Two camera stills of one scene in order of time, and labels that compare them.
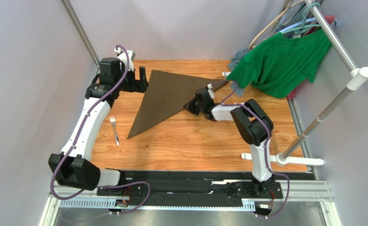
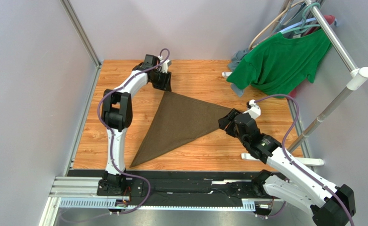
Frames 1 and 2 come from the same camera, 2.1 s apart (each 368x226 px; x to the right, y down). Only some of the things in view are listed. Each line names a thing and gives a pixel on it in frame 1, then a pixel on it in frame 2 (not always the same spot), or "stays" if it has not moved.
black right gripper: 194,105 -> 228,121
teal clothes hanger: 303,28 stays
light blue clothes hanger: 289,28 stays
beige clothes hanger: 259,42 stays
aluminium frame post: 81,31 stays
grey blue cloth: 237,57 stays
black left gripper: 137,85 -> 166,85
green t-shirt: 278,67 stays
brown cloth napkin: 166,93 -> 178,120
